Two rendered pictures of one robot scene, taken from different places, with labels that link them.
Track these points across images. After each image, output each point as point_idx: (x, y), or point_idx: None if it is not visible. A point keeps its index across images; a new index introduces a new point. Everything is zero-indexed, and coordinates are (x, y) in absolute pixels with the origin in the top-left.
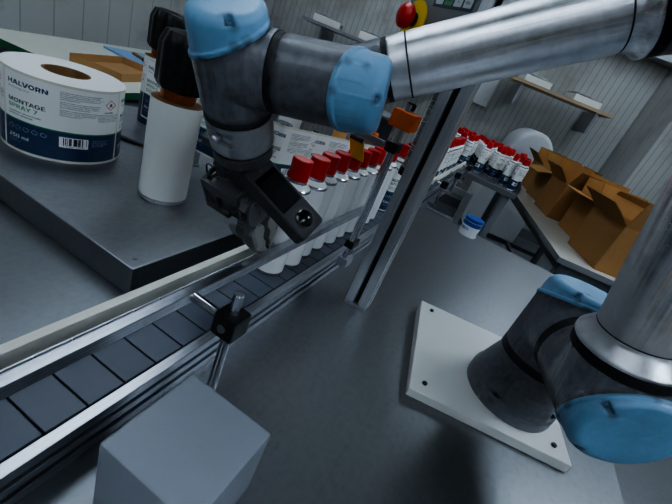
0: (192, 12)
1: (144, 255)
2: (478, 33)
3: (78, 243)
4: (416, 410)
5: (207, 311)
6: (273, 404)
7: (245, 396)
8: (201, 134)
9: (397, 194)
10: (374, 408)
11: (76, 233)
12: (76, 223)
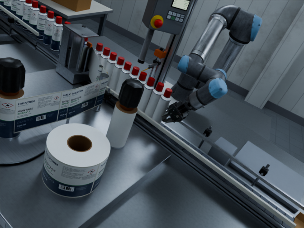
0: (225, 92)
1: (163, 151)
2: (211, 46)
3: (156, 168)
4: (187, 116)
5: (206, 135)
6: (194, 140)
7: (194, 144)
8: (190, 108)
9: (164, 75)
10: (189, 123)
11: (156, 167)
12: (153, 166)
